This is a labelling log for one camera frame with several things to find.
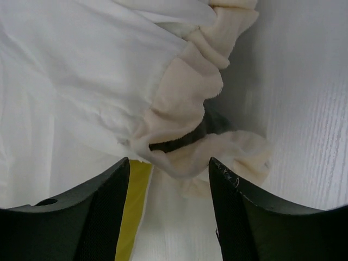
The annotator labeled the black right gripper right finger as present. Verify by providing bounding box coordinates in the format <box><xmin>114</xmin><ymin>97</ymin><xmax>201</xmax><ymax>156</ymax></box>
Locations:
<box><xmin>209</xmin><ymin>158</ymin><xmax>347</xmax><ymax>261</ymax></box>

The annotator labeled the grey pillowcase with cream ruffle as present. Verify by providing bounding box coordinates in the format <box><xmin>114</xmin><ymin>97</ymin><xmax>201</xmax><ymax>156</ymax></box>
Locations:
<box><xmin>1</xmin><ymin>1</ymin><xmax>271</xmax><ymax>208</ymax></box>

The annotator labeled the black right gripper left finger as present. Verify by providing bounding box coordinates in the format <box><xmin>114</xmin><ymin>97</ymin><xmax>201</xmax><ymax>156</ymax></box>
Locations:
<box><xmin>1</xmin><ymin>158</ymin><xmax>130</xmax><ymax>260</ymax></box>

